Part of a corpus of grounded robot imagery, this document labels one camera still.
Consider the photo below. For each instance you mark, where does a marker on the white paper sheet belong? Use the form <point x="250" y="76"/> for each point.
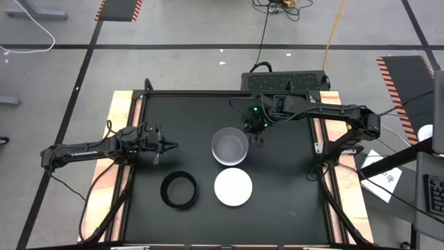
<point x="378" y="187"/>

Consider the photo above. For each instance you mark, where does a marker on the dark grey bowl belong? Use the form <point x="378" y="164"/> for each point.
<point x="230" y="149"/>

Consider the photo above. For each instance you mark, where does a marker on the black diagonal bar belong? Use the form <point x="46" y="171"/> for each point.
<point x="388" y="162"/>

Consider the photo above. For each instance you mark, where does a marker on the black bowl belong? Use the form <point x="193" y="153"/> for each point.
<point x="178" y="191"/>

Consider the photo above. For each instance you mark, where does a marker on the grey metal desk leg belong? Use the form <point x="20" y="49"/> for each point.
<point x="38" y="14"/>

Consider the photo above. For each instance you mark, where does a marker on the large white bowl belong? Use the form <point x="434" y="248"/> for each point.
<point x="233" y="187"/>

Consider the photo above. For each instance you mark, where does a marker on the wooden table side board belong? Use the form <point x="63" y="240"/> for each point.
<point x="359" y="215"/>
<point x="97" y="205"/>

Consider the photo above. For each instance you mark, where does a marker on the grey monitor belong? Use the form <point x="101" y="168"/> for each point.
<point x="440" y="111"/>

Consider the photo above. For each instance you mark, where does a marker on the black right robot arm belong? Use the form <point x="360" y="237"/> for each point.
<point x="329" y="110"/>

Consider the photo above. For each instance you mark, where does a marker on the silver metal bracket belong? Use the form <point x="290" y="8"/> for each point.
<point x="317" y="147"/>

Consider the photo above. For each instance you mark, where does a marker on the black keyboard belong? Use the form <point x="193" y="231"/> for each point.
<point x="435" y="194"/>

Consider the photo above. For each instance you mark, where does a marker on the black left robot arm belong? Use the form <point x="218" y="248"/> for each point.
<point x="83" y="153"/>

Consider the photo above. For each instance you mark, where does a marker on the black computer case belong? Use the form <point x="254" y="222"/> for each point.
<point x="284" y="81"/>

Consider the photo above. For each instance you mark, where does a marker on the black hazard-striped floor mat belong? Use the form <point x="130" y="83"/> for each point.
<point x="119" y="9"/>
<point x="409" y="83"/>

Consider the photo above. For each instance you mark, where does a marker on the small black object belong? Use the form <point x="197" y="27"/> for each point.
<point x="3" y="140"/>

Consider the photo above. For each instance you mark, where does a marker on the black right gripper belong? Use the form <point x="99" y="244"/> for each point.
<point x="256" y="119"/>

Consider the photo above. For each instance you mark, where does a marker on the white cup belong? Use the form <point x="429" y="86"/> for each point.
<point x="426" y="133"/>

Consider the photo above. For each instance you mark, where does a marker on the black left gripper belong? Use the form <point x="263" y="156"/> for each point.
<point x="150" y="142"/>

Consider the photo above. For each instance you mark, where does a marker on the grey desk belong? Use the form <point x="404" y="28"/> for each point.
<point x="430" y="229"/>

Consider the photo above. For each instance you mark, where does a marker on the grey metal foot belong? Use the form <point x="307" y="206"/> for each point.
<point x="9" y="101"/>

